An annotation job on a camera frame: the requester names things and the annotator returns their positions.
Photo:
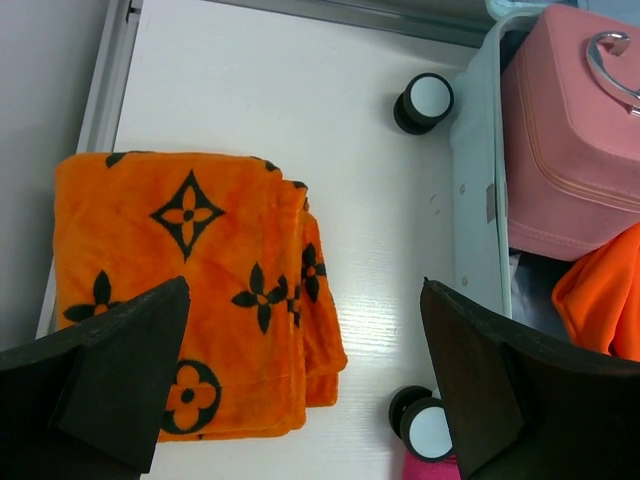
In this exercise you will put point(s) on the pink cosmetic case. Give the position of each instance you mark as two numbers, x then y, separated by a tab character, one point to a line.
571	151

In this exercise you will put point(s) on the orange garment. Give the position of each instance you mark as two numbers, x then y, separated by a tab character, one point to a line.
598	298

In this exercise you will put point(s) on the suitcase wheel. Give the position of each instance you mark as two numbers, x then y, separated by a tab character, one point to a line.
427	100
417	416

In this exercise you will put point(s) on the orange monogram towel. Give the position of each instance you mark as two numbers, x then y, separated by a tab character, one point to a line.
262	343

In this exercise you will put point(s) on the chrome case handle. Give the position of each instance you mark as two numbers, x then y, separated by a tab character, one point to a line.
600	51

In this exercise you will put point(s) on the rear left suitcase wheel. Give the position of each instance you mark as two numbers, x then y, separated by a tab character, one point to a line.
427	100

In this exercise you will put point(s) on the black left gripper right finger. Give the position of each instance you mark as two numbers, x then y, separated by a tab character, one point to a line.
521	404

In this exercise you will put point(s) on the light blue suitcase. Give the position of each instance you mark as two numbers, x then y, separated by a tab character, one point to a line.
481	249

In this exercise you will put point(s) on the front left suitcase wheel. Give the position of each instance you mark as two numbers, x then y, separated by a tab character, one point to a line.
417	416

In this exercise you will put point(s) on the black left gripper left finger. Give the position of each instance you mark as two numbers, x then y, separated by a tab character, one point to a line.
87	402

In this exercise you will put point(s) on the magenta cloth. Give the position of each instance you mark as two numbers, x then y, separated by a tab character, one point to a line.
417	469

